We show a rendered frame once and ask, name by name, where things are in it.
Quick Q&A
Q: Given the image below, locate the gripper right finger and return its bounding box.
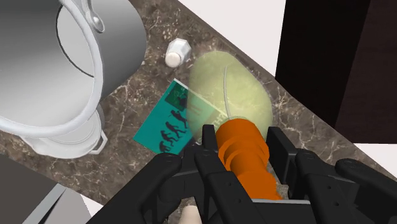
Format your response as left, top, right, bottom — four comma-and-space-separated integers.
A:
266, 126, 397, 224

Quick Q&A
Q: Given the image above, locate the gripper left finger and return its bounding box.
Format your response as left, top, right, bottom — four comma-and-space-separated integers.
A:
87, 123, 265, 224

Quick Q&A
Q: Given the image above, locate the beige rounded object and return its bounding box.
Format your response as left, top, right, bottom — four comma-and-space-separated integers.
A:
181, 205, 203, 224

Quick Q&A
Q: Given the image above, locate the teal book with black figures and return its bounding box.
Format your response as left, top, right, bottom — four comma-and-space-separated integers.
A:
132, 78, 199, 156

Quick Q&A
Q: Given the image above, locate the dark wooden cabinet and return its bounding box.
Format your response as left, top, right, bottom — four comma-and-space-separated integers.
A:
274, 0, 397, 144

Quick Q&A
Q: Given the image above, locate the white salt shaker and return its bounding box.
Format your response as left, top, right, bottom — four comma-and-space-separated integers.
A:
164, 38, 192, 68

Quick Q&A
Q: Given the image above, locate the grey block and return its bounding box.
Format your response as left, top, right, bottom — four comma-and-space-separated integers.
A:
0, 153, 92, 224

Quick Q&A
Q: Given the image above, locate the large silver stock pot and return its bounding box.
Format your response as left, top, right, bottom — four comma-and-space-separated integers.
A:
0, 0, 148, 138

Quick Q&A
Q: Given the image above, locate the white ridged pot with handle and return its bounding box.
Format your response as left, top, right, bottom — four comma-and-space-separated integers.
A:
20, 104, 109, 160

